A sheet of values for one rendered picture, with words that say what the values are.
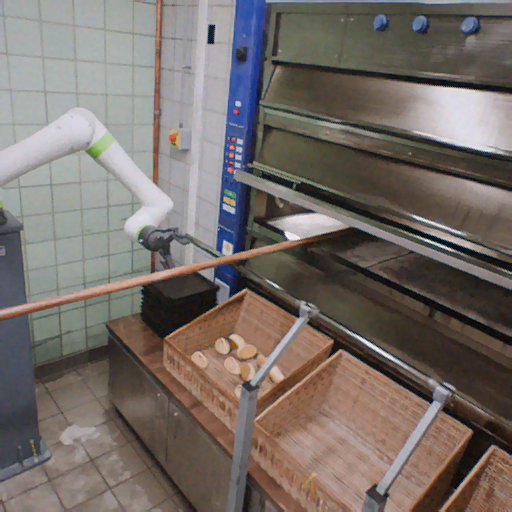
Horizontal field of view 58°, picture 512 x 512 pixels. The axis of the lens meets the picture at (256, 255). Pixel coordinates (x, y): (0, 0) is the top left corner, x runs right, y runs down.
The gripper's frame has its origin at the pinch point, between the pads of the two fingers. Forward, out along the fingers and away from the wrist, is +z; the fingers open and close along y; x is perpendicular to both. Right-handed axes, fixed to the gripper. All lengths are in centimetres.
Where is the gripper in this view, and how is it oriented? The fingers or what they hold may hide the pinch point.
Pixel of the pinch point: (184, 259)
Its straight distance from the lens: 168.9
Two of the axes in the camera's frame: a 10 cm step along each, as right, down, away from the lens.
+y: -1.1, 9.2, 3.9
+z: 6.5, 3.6, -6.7
